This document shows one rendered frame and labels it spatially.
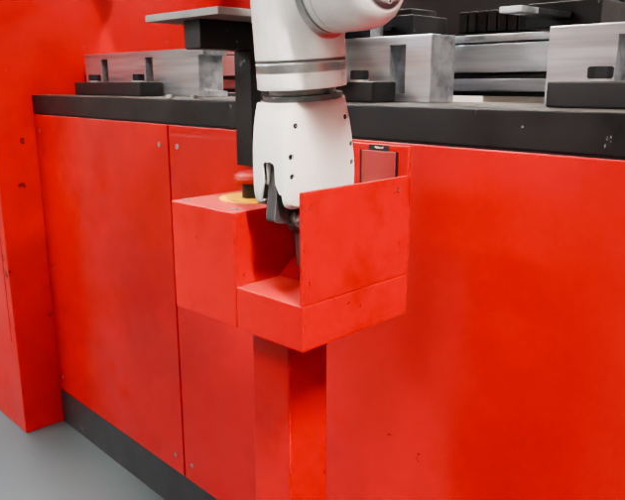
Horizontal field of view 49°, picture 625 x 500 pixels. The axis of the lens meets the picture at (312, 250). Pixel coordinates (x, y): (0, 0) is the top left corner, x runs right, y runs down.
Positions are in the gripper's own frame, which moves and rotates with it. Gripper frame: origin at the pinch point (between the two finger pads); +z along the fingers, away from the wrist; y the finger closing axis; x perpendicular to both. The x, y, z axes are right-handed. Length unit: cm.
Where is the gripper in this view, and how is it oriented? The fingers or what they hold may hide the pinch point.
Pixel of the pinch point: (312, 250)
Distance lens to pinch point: 68.4
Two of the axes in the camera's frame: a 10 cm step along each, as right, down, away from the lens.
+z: 0.6, 9.5, 3.0
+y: -6.9, 2.6, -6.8
